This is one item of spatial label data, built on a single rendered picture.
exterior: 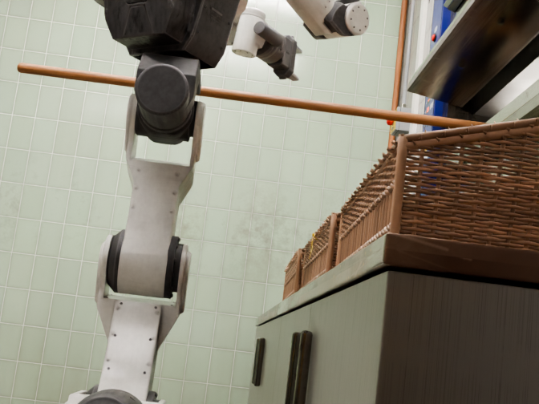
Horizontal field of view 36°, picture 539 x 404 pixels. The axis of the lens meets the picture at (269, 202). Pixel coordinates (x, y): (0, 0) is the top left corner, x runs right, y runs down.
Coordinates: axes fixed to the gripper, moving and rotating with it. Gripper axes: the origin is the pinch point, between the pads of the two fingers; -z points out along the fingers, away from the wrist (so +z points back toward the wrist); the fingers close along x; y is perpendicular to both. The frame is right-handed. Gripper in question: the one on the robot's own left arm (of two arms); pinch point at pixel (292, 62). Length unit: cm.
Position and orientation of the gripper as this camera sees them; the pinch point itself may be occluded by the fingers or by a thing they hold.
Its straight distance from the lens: 242.3
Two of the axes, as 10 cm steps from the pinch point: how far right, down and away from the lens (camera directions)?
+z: -5.2, -2.1, -8.3
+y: 8.5, 0.1, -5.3
